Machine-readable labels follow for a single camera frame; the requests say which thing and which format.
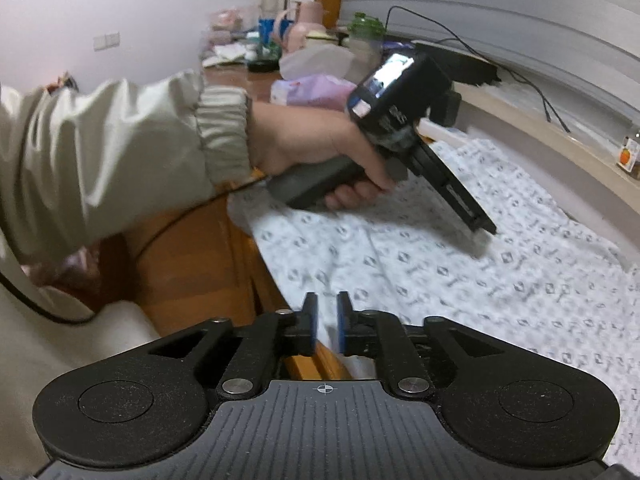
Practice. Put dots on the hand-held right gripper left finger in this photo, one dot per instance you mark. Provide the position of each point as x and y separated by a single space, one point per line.
312 325

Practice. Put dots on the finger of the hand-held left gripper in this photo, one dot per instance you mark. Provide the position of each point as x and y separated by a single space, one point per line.
455 190

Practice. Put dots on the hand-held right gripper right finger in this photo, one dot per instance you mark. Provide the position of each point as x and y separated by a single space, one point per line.
341 325

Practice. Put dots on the white checker-print pajama pants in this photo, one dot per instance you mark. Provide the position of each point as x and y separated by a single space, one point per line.
450 285

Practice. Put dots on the person's left hand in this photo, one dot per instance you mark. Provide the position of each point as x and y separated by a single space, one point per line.
305 135

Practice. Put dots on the black electronic device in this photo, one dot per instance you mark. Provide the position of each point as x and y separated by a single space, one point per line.
460 67

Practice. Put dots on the green-lid bottle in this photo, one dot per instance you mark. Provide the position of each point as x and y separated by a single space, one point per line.
365 35

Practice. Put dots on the purple packet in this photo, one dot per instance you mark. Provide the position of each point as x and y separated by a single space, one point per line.
310 90

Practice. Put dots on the beige window sill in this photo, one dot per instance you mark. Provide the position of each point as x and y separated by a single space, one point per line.
550 160

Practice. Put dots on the pink kettle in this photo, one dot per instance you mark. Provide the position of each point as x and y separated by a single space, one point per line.
305 25

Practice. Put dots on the grey roller shutter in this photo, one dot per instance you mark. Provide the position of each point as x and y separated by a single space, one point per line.
500 10

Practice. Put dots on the black round lid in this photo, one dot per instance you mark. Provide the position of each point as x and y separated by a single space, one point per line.
262 66

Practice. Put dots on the blue cup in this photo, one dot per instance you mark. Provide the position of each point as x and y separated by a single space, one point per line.
267 30

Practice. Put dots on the orange-label glass jar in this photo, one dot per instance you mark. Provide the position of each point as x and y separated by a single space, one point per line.
627 157

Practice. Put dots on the person's beige clothed torso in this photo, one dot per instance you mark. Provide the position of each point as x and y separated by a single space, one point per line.
50 360

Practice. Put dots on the white wall switch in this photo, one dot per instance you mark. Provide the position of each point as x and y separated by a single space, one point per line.
107 41

